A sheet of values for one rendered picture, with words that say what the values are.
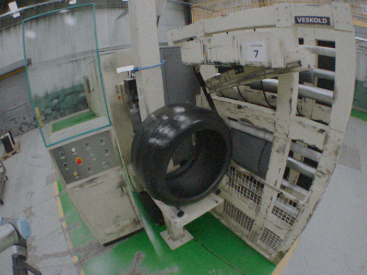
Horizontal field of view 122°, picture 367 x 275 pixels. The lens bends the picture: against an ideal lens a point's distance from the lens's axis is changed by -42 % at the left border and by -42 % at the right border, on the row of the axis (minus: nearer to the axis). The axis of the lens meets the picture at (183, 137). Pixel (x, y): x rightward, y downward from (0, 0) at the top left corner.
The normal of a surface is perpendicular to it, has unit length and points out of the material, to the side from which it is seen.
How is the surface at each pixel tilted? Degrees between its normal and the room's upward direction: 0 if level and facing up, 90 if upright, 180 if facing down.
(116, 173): 90
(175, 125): 47
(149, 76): 90
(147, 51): 90
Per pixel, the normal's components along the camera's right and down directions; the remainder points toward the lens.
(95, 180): 0.55, 0.31
